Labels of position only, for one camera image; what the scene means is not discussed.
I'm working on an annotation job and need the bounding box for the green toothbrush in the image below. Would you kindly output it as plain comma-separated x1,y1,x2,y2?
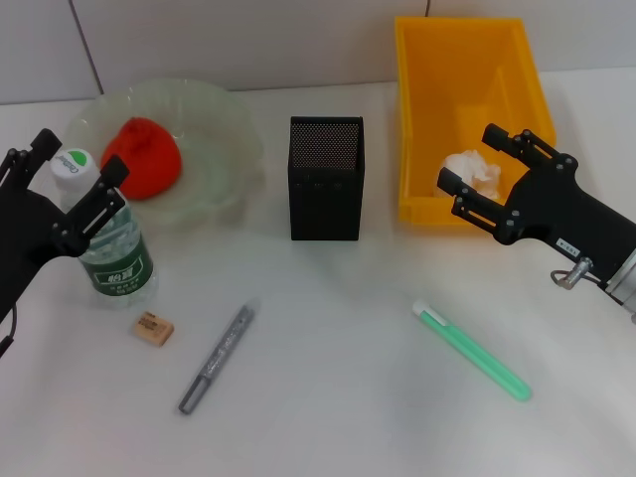
411,297,533,402

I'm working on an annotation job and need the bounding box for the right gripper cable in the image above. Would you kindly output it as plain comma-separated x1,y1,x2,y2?
550,255,612,292

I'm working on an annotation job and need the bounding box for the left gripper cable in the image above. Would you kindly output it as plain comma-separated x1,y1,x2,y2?
0,302,19,360

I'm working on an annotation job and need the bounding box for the white paper ball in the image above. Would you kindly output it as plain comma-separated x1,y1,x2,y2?
436,148,504,202

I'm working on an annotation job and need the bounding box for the black mesh pen holder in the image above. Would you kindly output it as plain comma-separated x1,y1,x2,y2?
286,115,365,242

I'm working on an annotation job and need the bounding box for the orange fruit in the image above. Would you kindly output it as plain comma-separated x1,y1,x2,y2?
99,115,185,202

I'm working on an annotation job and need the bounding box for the clear green-label water bottle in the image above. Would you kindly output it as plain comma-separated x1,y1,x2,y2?
51,147,160,312

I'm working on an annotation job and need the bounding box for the small beige eraser block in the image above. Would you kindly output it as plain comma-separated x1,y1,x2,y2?
131,310,176,348

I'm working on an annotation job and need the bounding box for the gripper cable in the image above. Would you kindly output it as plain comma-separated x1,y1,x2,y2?
550,255,612,292
0,302,19,360

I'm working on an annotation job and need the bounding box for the silver grey pen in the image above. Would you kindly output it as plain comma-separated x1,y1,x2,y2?
178,299,263,416

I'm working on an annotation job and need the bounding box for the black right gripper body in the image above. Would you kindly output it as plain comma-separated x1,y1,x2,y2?
493,154,636,290

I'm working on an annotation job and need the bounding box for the yellow plastic bin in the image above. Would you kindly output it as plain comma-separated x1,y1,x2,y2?
395,16,557,229

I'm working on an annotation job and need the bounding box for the pale green glass fruit plate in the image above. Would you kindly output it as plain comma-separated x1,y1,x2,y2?
64,77,267,235

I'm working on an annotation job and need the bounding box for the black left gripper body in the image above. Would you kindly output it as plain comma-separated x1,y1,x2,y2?
0,186,77,324

